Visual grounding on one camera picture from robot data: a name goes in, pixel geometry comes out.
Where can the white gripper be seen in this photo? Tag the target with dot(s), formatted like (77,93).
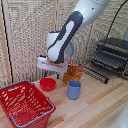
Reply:
(53,67)

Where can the orange cracker box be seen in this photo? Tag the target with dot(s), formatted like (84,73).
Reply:
(75,74)

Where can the blue plastic cup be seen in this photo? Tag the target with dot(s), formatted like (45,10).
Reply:
(73,90)

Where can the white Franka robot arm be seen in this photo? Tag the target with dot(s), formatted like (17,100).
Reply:
(66,33)

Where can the wicker folding screen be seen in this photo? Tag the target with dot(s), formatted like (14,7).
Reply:
(23,40)

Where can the red plastic shopping basket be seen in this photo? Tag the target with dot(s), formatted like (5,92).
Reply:
(23,105)

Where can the black toaster oven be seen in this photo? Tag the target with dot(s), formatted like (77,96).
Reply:
(116,45)

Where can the red plastic bowl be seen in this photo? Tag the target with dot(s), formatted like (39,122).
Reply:
(47,84)

